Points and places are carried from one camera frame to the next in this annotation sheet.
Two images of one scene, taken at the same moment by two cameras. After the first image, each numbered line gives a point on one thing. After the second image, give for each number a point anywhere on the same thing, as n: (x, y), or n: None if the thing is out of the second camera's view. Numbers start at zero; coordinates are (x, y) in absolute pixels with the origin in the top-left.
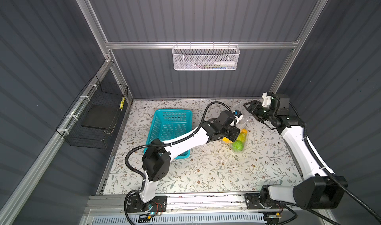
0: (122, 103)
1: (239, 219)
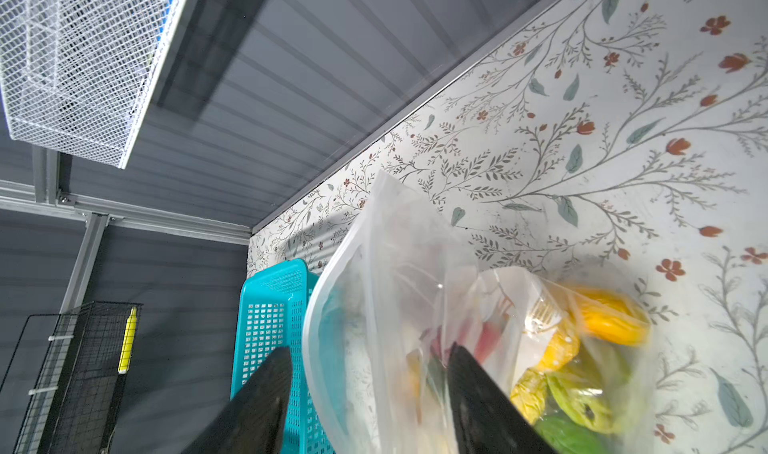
0: (128, 343)
1: None
